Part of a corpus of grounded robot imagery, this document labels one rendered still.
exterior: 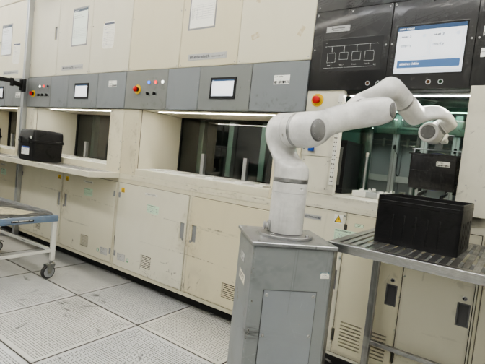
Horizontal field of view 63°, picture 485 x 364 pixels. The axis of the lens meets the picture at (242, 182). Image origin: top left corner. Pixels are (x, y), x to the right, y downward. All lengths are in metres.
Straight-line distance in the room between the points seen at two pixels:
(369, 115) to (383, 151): 1.38
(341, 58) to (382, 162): 1.02
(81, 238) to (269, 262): 2.47
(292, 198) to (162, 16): 2.00
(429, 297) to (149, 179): 1.89
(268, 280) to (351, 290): 0.86
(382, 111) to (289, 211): 0.52
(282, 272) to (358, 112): 0.65
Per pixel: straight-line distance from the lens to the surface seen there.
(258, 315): 1.30
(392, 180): 2.82
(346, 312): 2.11
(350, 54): 2.11
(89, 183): 3.42
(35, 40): 4.41
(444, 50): 1.99
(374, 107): 1.54
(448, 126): 1.97
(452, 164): 2.14
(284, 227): 1.32
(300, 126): 1.27
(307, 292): 1.31
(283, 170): 1.31
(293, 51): 2.26
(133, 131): 3.02
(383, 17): 2.11
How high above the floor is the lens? 1.01
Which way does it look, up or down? 4 degrees down
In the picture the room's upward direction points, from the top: 6 degrees clockwise
